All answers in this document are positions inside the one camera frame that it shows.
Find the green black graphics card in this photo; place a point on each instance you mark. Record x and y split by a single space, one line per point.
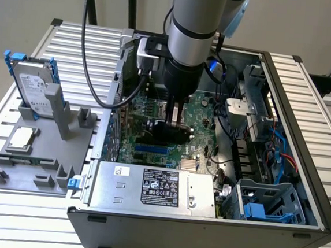
167 134

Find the blue expansion slot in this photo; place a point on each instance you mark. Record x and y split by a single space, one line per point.
151 150

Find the grey plastic parts rack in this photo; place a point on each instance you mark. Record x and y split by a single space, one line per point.
49 154

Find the hard disk in blue carrier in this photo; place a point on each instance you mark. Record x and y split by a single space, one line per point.
32 89

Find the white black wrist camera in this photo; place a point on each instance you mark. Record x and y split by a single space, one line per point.
215 69

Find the black metal stand pole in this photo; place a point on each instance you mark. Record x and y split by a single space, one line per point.
132 5
92 13

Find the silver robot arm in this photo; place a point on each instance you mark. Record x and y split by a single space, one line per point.
192 16

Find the long black expansion slot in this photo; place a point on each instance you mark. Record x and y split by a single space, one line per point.
152 143

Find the blue plastic drive tray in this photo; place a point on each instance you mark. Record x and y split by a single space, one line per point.
255 211

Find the silver CPU chip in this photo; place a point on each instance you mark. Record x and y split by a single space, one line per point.
20 137

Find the open black PC case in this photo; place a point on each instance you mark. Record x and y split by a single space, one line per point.
172 240

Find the round coin battery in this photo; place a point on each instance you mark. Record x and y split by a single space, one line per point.
204 102

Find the silver metal drive bracket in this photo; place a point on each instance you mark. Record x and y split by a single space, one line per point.
239 107

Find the silver finned heatsink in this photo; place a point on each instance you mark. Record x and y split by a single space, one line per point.
190 166

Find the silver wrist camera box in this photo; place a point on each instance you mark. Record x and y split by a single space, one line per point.
144 55

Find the silver power supply unit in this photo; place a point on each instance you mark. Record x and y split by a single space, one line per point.
125 190

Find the blue case latch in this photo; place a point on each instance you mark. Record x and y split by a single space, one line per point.
72 184

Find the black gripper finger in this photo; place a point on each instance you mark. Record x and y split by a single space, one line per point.
169 112

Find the green motherboard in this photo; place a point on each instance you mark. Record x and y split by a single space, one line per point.
200 124

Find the grey metal disk bay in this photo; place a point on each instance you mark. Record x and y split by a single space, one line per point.
264 186

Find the green RAM stick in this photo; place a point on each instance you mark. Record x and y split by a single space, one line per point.
36 162

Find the metal CPU socket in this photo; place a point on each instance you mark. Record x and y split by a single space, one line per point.
160 112

